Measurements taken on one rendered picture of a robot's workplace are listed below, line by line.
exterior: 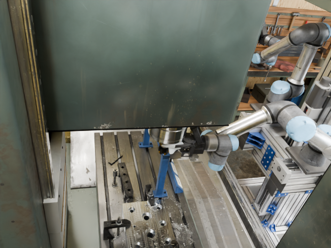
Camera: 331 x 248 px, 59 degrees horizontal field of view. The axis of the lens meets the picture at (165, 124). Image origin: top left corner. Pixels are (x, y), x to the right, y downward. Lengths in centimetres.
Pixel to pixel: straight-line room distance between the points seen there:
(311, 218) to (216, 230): 61
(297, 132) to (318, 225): 41
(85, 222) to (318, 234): 129
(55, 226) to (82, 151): 113
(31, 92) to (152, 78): 35
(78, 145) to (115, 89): 138
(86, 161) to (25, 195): 136
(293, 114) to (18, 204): 114
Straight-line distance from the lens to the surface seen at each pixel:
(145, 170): 188
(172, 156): 154
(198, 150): 131
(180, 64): 91
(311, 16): 464
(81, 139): 228
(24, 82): 80
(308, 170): 187
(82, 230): 195
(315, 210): 149
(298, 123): 140
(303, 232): 159
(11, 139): 74
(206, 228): 189
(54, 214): 112
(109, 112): 96
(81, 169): 219
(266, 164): 222
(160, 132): 112
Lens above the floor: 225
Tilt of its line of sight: 36 degrees down
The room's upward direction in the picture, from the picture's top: 10 degrees clockwise
